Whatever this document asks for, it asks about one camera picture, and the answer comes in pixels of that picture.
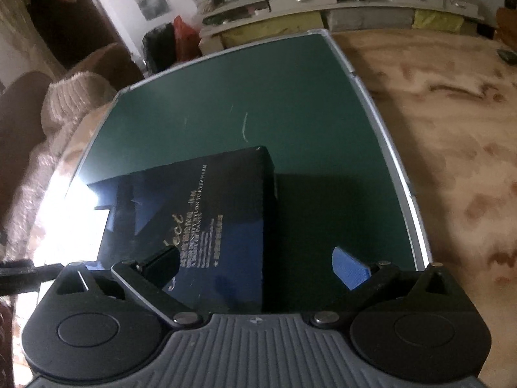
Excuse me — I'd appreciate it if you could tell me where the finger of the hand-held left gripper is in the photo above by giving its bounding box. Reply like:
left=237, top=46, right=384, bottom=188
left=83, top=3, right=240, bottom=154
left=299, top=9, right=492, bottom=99
left=0, top=258, right=63, bottom=294

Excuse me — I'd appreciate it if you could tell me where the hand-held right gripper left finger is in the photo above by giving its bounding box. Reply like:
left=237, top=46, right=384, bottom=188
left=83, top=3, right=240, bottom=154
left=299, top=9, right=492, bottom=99
left=54, top=246, right=203, bottom=328

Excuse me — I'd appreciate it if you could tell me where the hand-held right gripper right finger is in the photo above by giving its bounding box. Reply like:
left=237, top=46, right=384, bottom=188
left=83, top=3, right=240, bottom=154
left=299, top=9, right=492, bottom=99
left=310, top=246, right=456, bottom=327

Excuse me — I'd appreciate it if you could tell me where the black printed box lid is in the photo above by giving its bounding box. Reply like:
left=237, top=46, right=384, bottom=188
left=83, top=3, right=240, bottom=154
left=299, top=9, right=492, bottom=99
left=87, top=145, right=277, bottom=312

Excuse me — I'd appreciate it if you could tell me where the glossy marble desktop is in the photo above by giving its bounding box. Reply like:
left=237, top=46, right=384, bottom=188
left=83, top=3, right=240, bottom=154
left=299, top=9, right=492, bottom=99
left=40, top=101, right=122, bottom=265

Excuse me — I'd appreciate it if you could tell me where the green board silver edge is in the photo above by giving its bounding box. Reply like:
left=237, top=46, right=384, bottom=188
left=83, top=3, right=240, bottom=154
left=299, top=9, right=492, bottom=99
left=65, top=30, right=431, bottom=316

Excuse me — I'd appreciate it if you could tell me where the beige knitted blanket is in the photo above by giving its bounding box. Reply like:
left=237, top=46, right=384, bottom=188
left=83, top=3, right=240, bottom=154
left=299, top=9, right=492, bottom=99
left=8, top=70, right=118, bottom=259

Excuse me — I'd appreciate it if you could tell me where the brown leather sofa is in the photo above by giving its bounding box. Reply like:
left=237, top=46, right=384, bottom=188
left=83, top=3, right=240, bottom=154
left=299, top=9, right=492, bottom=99
left=0, top=42, right=145, bottom=138

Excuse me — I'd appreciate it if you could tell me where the black container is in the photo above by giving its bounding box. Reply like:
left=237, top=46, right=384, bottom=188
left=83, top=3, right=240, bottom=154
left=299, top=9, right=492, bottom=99
left=142, top=23, right=178, bottom=74

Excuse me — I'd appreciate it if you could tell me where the red bag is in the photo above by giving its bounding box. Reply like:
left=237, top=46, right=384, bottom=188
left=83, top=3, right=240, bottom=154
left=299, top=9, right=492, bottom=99
left=174, top=15, right=201, bottom=61

